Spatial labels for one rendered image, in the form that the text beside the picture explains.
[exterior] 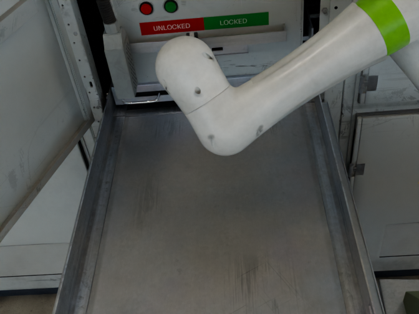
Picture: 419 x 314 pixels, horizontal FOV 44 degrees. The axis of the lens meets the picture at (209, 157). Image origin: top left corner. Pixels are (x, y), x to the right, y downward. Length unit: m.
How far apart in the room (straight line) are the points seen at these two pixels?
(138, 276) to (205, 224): 0.18
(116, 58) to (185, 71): 0.40
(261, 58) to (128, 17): 0.36
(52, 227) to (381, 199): 1.07
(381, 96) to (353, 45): 0.51
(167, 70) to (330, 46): 0.28
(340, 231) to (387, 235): 0.77
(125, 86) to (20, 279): 1.04
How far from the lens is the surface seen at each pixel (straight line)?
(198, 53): 0.91
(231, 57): 1.38
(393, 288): 1.17
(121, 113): 1.46
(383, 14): 0.96
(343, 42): 0.94
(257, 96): 0.92
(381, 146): 1.56
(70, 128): 1.44
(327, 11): 1.28
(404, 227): 1.86
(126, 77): 1.29
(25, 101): 1.27
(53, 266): 2.01
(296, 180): 1.21
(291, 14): 1.33
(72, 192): 1.67
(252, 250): 1.08
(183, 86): 0.90
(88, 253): 1.14
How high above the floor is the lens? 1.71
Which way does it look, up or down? 43 degrees down
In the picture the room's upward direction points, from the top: 7 degrees counter-clockwise
